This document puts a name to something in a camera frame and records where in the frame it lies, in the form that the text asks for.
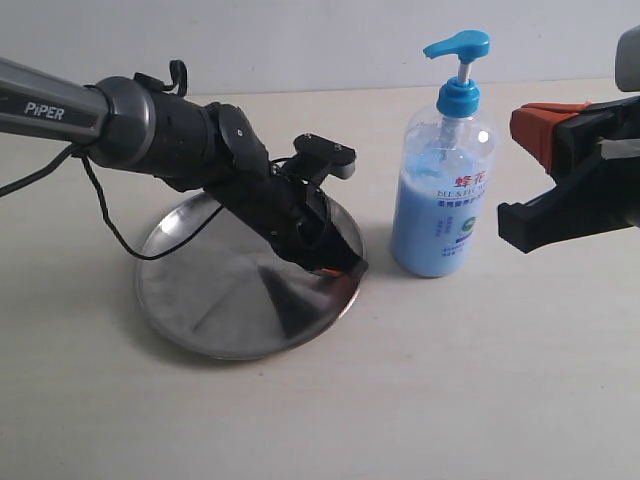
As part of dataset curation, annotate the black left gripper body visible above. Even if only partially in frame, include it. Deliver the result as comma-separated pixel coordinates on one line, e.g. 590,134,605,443
270,184,369,278

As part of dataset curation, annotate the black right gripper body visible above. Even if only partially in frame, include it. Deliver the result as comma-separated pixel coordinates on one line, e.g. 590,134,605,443
497,96,639,253

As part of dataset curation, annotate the blue pump lotion bottle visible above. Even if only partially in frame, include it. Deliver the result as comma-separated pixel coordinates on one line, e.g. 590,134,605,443
391,30,497,278

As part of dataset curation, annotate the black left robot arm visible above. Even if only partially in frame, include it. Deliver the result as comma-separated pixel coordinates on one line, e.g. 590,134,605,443
1,60,368,277

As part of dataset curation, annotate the round steel plate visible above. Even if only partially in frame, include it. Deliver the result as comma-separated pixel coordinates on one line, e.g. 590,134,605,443
134,193,368,361

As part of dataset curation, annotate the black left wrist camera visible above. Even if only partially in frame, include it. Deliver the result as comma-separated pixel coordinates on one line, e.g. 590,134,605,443
283,133,357,186

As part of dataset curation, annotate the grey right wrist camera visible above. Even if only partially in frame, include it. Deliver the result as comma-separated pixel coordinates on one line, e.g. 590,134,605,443
614,26,640,92

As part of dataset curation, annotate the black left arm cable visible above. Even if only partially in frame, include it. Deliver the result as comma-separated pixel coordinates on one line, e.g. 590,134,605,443
0,144,226,261

